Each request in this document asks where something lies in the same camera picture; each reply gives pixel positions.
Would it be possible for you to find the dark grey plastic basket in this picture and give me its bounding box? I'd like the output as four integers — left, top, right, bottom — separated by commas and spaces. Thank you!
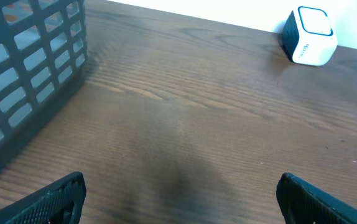
0, 0, 89, 190

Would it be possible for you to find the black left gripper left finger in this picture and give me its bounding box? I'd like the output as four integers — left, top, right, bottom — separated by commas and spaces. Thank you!
0, 171, 86, 224

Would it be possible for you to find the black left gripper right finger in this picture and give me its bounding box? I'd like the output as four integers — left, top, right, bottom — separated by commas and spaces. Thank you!
276, 172, 357, 224

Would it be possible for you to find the white barcode scanner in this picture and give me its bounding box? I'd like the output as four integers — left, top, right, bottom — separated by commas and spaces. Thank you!
282, 6, 338, 66

